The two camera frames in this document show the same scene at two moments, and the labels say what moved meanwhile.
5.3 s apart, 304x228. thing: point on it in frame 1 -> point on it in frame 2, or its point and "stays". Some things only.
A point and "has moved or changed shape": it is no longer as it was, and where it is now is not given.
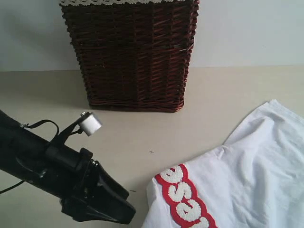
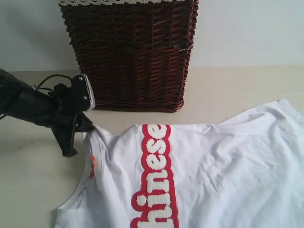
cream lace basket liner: x=89 y=2 stays
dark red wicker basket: x=135 y=57 stays
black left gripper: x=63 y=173 -> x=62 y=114
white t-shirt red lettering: x=255 y=180 has moved or changed shape
